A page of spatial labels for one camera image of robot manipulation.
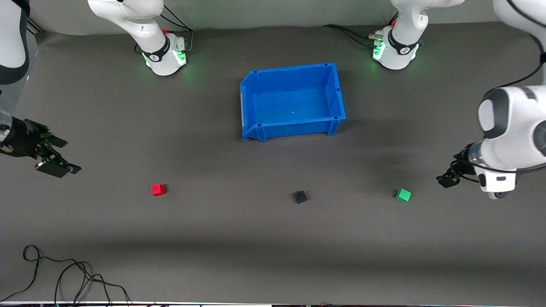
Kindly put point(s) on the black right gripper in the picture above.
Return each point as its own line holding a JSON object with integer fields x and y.
{"x": 20, "y": 137}

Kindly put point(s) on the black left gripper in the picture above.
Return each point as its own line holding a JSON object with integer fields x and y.
{"x": 459, "y": 166}

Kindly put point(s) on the small green cube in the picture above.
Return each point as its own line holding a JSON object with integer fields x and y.
{"x": 403, "y": 195}

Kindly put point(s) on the small red cube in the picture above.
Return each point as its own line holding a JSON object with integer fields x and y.
{"x": 158, "y": 190}

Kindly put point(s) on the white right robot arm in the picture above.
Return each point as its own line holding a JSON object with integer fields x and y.
{"x": 158, "y": 55}

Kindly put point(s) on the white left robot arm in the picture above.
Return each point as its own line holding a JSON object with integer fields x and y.
{"x": 512, "y": 128}

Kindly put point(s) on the small black cube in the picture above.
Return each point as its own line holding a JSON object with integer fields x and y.
{"x": 300, "y": 197}

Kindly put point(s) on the dark grey table mat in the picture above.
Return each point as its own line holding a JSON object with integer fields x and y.
{"x": 128, "y": 221}

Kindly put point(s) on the blue plastic storage bin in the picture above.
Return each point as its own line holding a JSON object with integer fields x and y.
{"x": 294, "y": 106}

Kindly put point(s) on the aluminium frame strut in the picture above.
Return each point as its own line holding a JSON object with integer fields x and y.
{"x": 37, "y": 26}

